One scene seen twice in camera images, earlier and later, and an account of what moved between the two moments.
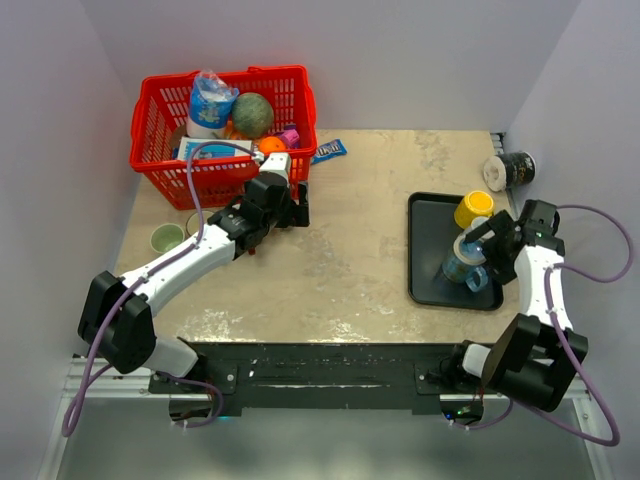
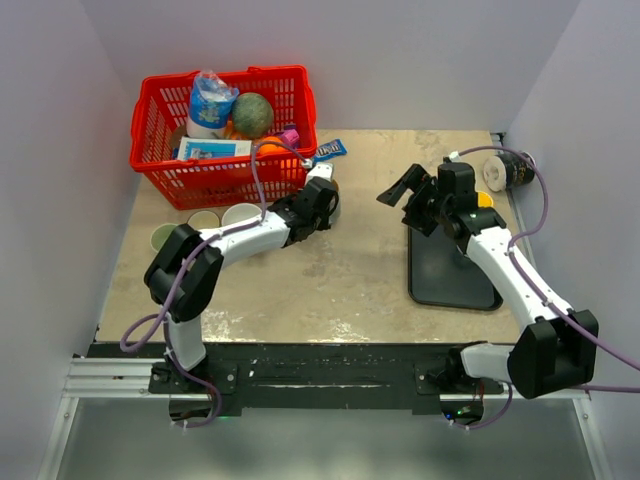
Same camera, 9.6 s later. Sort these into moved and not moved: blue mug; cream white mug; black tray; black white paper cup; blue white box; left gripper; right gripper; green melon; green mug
Moved: blue mug; left gripper; right gripper
Not moved: blue white box; cream white mug; black tray; black white paper cup; green melon; green mug
